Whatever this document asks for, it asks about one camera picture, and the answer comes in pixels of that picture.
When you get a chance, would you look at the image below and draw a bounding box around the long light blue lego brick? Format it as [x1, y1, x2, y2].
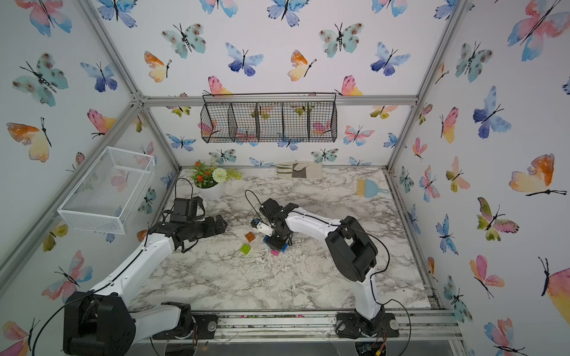
[264, 235, 289, 252]

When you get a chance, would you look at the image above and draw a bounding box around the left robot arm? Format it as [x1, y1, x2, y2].
[62, 197, 227, 355]

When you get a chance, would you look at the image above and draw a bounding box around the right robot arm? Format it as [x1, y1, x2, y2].
[251, 199, 399, 340]

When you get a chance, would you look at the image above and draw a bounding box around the orange lego brick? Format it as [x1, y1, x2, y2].
[245, 231, 255, 243]

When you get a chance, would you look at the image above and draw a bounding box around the green lego brick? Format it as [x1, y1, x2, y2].
[240, 244, 252, 255]

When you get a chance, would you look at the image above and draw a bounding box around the potted flower plant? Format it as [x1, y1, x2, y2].
[191, 161, 243, 200]

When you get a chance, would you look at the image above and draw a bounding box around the beige folded cloth stack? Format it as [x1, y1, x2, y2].
[275, 161, 323, 180]

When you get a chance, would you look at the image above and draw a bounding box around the blue hand brush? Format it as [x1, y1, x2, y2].
[356, 179, 390, 199]

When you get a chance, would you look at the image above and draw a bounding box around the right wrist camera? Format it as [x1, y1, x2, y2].
[251, 218, 274, 236]

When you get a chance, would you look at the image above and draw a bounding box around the white mesh wall basket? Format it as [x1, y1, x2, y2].
[57, 146, 155, 234]

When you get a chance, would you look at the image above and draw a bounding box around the black wire wall basket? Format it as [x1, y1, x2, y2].
[199, 92, 338, 144]

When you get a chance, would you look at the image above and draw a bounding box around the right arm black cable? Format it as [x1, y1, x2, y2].
[369, 235, 414, 356]

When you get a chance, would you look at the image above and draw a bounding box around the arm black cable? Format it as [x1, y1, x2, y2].
[369, 235, 414, 356]
[30, 293, 90, 356]

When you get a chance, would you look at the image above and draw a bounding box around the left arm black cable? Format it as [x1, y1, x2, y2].
[30, 293, 90, 356]

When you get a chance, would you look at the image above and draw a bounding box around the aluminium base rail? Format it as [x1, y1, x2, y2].
[192, 309, 463, 343]

